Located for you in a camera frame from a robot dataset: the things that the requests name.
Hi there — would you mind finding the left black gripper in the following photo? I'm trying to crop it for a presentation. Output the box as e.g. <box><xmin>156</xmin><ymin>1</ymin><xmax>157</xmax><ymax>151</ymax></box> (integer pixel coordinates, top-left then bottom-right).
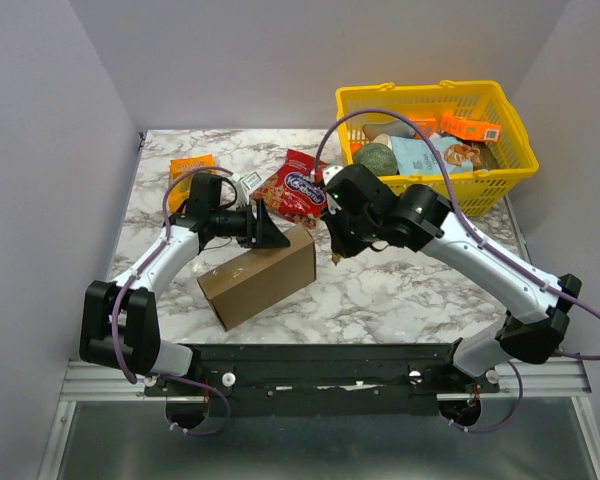
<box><xmin>210</xmin><ymin>198</ymin><xmax>289</xmax><ymax>249</ymax></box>

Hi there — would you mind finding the brown cardboard express box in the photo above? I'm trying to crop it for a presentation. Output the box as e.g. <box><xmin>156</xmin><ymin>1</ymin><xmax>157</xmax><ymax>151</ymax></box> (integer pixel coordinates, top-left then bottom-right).
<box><xmin>198</xmin><ymin>225</ymin><xmax>316</xmax><ymax>331</ymax></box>

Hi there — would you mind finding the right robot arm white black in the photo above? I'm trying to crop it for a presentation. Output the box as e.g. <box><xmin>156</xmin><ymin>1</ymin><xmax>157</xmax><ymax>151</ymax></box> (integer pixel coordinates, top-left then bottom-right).
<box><xmin>322</xmin><ymin>165</ymin><xmax>581</xmax><ymax>392</ymax></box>

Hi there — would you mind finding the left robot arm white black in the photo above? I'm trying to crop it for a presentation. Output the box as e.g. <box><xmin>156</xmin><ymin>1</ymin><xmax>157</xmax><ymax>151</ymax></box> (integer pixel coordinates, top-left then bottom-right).
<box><xmin>79</xmin><ymin>167</ymin><xmax>290</xmax><ymax>395</ymax></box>

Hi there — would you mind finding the small orange box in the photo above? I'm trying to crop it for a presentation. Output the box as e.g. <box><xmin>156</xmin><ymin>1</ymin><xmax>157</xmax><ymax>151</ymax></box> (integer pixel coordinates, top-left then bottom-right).
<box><xmin>408</xmin><ymin>117</ymin><xmax>438</xmax><ymax>139</ymax></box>

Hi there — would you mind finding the orange carton box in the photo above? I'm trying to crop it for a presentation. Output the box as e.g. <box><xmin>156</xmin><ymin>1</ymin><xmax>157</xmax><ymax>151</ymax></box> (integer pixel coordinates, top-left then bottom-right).
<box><xmin>439</xmin><ymin>113</ymin><xmax>501</xmax><ymax>142</ymax></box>

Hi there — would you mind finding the red candy bag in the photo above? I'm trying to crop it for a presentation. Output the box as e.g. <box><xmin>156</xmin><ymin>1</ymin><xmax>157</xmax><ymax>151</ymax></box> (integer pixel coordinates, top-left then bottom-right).
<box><xmin>251</xmin><ymin>149</ymin><xmax>327</xmax><ymax>228</ymax></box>

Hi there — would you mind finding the green round melon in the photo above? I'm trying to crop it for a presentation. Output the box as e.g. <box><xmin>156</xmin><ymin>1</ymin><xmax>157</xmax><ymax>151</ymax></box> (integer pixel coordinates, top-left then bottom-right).
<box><xmin>352</xmin><ymin>143</ymin><xmax>398</xmax><ymax>177</ymax></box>

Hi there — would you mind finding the light blue chips bag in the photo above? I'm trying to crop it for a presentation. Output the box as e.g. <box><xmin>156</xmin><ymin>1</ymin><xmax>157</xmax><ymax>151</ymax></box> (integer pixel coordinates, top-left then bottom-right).
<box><xmin>390</xmin><ymin>134</ymin><xmax>487</xmax><ymax>176</ymax></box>

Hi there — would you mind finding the grey pouch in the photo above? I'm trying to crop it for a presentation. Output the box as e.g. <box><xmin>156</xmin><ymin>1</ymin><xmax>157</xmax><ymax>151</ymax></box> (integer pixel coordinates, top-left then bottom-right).
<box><xmin>362</xmin><ymin>120</ymin><xmax>417</xmax><ymax>141</ymax></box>

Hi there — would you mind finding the orange snack packet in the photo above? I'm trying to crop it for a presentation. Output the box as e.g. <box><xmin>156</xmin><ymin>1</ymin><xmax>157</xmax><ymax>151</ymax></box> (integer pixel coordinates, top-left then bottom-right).
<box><xmin>169</xmin><ymin>154</ymin><xmax>216</xmax><ymax>196</ymax></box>

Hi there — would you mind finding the yellow plastic basket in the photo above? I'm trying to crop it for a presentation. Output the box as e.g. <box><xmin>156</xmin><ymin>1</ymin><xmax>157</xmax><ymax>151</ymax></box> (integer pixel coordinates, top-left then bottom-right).
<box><xmin>335</xmin><ymin>80</ymin><xmax>539</xmax><ymax>216</ymax></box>

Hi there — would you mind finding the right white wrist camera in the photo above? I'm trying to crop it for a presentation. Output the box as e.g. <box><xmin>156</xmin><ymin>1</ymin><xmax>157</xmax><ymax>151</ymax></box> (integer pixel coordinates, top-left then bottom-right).
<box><xmin>311</xmin><ymin>165</ymin><xmax>344</xmax><ymax>215</ymax></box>

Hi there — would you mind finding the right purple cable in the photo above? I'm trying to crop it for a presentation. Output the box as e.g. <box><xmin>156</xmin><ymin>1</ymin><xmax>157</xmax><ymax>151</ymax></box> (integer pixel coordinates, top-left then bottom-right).
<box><xmin>313</xmin><ymin>107</ymin><xmax>600</xmax><ymax>434</ymax></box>

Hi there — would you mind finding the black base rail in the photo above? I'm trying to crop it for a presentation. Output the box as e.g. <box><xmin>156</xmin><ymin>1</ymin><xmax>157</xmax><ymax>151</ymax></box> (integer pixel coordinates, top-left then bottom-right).
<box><xmin>145</xmin><ymin>343</ymin><xmax>499</xmax><ymax>418</ymax></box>

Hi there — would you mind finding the aluminium frame profile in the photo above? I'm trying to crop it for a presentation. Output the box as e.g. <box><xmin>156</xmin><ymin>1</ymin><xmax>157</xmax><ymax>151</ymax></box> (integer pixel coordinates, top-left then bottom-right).
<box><xmin>39</xmin><ymin>359</ymin><xmax>600</xmax><ymax>479</ymax></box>

